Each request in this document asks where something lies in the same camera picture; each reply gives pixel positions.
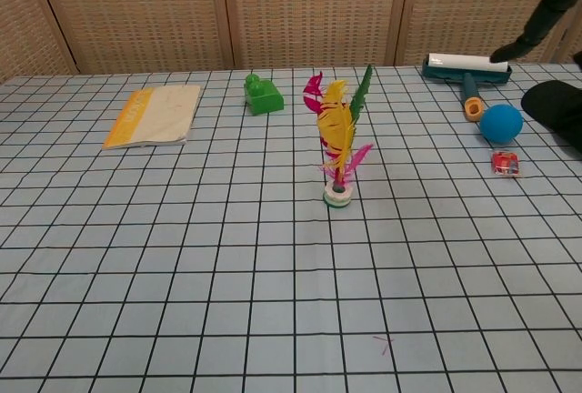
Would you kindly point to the teal lint roller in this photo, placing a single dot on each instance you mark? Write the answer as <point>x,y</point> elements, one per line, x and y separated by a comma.
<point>469,86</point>

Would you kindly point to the red candy packet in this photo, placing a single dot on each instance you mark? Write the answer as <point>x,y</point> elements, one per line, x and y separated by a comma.
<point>505,163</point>

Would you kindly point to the colourful feather shuttlecock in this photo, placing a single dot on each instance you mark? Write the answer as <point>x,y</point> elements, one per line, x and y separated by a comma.
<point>336,124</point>

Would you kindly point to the blue ball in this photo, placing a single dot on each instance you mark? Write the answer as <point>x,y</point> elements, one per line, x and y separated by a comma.
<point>501,123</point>

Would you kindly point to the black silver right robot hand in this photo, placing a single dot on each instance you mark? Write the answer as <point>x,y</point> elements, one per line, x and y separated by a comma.
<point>538,15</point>

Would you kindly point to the yellow and white notebook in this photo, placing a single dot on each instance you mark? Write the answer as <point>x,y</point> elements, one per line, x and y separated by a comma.
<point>154,115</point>

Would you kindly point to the green toy building block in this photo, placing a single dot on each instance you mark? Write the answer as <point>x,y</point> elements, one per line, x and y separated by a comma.
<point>263,99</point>

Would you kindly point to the wooden rattan screen panel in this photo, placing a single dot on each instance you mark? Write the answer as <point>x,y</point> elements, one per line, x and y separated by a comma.
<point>575,47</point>
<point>464,6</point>
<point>314,11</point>
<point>23,15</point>
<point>136,11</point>

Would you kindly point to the black cap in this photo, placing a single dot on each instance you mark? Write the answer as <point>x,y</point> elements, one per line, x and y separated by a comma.
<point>557,106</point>

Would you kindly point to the blue checkered tablecloth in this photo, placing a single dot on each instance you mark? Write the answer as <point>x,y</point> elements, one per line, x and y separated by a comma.
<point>227,252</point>

